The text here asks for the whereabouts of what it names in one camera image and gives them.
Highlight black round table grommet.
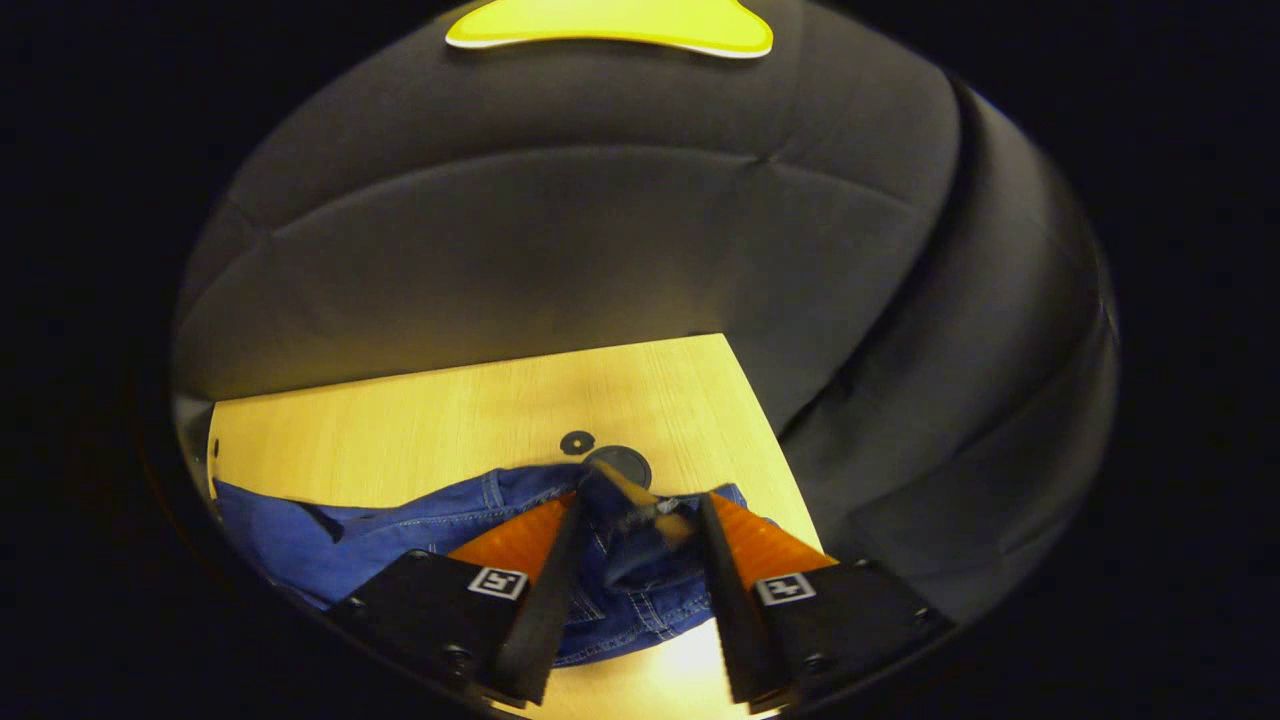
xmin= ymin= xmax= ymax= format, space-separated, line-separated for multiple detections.
xmin=583 ymin=445 xmax=653 ymax=491

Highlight black backdrop cloth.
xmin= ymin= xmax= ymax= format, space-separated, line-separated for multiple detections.
xmin=170 ymin=0 xmax=1119 ymax=626

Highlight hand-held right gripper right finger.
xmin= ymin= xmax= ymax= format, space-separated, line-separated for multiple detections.
xmin=697 ymin=490 xmax=958 ymax=713

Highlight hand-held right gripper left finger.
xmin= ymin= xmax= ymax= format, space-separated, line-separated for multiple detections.
xmin=328 ymin=490 xmax=591 ymax=709

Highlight blue denim jeans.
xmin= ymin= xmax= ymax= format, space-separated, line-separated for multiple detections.
xmin=213 ymin=462 xmax=779 ymax=669

